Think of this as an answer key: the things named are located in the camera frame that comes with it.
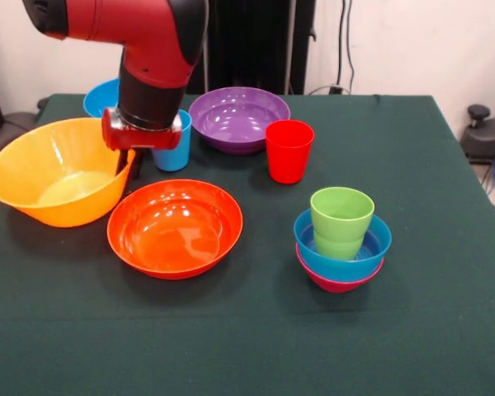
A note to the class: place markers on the small blue bowl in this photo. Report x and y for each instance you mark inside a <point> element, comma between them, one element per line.
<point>305,239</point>

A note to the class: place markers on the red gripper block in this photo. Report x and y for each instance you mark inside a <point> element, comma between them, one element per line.
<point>140,138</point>

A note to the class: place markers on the purple bowl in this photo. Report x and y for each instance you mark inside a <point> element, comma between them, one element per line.
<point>239,123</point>

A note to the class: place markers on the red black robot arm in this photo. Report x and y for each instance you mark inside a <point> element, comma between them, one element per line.
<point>148,49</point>

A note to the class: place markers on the orange bowl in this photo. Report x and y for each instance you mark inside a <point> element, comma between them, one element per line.
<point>173,247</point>

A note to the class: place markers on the green cup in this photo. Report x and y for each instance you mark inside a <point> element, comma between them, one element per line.
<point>340,231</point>

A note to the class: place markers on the red cup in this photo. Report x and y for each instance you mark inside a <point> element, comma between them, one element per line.
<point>288,161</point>

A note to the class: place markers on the blue cup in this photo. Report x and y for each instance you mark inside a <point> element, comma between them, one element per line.
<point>173,158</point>

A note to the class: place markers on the dark green tablecloth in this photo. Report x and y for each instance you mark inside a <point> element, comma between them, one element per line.
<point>231,338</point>

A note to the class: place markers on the large yellow bowl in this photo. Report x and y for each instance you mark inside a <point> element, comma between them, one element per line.
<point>53,198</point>

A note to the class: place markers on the large blue bowl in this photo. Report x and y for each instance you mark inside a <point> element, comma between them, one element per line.
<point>101,99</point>

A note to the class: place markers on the pink bowl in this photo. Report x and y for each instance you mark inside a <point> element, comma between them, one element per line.
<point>338,286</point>

